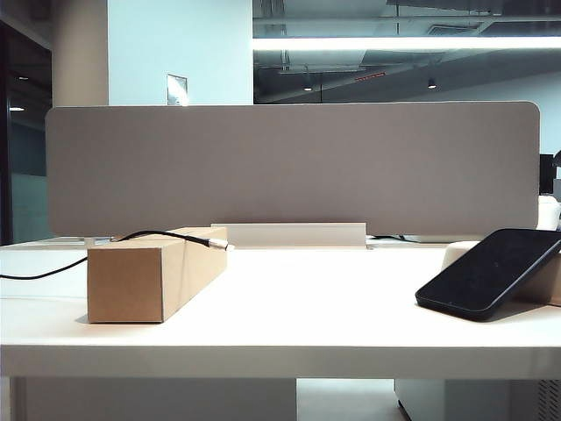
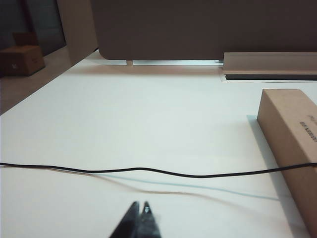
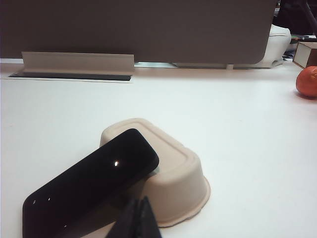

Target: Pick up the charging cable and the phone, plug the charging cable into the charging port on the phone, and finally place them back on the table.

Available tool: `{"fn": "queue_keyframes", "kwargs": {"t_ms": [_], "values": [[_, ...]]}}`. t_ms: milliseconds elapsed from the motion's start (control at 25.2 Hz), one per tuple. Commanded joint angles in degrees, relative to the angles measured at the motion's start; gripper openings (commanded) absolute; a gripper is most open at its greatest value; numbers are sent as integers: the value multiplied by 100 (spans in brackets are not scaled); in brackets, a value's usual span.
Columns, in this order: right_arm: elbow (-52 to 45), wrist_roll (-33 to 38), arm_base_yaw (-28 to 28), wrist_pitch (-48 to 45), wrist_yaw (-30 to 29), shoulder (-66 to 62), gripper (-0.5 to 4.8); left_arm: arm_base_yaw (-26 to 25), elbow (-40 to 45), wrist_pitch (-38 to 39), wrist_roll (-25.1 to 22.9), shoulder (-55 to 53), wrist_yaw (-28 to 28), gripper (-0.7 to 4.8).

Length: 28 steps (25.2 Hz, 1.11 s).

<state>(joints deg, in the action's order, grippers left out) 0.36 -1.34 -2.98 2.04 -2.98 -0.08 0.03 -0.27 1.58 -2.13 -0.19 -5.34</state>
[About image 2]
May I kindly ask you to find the long brown cardboard box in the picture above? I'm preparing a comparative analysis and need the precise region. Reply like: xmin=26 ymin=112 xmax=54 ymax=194
xmin=257 ymin=89 xmax=317 ymax=238

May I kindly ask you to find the large brown cardboard carton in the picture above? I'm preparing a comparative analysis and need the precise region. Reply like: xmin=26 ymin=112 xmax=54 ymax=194
xmin=0 ymin=45 xmax=46 ymax=77

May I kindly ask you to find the black charging cable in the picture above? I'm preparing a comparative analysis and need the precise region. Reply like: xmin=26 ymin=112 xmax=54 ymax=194
xmin=0 ymin=161 xmax=317 ymax=179

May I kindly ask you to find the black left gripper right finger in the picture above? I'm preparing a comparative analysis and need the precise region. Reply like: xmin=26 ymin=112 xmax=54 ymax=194
xmin=138 ymin=201 xmax=163 ymax=238

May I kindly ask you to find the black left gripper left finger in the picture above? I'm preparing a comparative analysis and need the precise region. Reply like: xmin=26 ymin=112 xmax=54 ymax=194
xmin=108 ymin=201 xmax=140 ymax=238

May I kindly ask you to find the grey desk divider panel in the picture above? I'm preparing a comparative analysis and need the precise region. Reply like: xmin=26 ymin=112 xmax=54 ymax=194
xmin=90 ymin=0 xmax=317 ymax=61

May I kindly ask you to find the white desk cable tray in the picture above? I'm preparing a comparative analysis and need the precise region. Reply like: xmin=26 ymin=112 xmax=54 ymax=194
xmin=221 ymin=52 xmax=317 ymax=82

